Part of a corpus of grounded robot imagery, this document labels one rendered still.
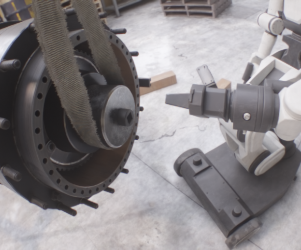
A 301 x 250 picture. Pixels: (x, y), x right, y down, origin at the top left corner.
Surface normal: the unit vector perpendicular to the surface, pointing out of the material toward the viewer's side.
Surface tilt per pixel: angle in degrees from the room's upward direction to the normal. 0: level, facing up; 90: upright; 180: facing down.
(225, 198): 0
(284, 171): 0
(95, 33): 99
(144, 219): 0
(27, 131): 57
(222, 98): 44
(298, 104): 20
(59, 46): 91
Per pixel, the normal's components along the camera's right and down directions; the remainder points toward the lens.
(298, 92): -0.28, -0.45
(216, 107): -0.36, -0.05
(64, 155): 0.92, 0.11
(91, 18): 0.71, 0.53
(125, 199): -0.18, -0.73
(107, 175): -0.02, -0.94
